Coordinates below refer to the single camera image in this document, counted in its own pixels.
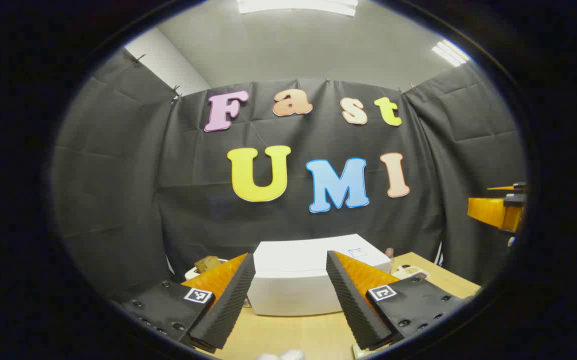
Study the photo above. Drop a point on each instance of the white toaster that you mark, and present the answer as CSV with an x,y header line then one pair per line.
x,y
192,273

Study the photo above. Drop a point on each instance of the white food tray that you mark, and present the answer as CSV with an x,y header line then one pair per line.
x,y
361,350

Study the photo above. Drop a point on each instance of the ceiling light panel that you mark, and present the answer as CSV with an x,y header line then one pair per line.
x,y
450,52

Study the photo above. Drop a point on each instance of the clear plastic bottle red label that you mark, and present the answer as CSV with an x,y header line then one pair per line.
x,y
389,252

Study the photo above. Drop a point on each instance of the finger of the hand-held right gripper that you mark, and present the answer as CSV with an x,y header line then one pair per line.
x,y
511,187
488,210

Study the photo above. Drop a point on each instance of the white divided plate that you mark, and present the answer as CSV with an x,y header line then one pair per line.
x,y
408,272

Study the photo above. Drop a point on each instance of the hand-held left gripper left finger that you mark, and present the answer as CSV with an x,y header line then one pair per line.
x,y
233,300

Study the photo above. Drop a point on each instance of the brown bread slice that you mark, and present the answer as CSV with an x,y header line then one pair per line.
x,y
207,262

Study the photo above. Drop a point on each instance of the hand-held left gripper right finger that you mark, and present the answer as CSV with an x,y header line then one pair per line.
x,y
351,300

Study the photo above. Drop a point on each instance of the white microwave oven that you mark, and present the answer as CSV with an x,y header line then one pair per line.
x,y
293,270

